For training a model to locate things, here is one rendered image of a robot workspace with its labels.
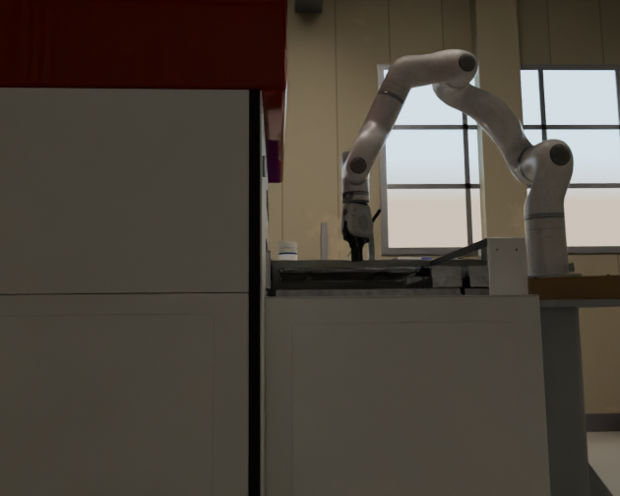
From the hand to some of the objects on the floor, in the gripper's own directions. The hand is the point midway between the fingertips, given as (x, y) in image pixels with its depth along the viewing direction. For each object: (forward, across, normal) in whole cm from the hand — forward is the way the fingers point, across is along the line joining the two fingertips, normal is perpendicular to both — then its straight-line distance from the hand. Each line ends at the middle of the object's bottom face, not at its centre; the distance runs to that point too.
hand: (356, 254), depth 183 cm
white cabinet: (+96, -6, +1) cm, 97 cm away
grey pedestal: (+96, -56, +44) cm, 120 cm away
